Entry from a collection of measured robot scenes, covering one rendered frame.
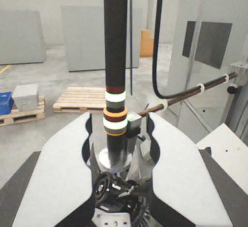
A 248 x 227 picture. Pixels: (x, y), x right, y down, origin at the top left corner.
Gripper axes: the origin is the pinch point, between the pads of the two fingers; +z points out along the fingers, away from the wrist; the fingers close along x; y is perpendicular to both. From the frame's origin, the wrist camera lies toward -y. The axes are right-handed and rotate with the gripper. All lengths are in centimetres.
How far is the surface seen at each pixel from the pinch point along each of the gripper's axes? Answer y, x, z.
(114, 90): 3.9, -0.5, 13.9
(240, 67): 8, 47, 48
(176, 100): 11.4, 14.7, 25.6
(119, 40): -3.7, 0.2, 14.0
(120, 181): 41.7, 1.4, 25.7
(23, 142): 166, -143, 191
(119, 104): 6.5, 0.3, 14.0
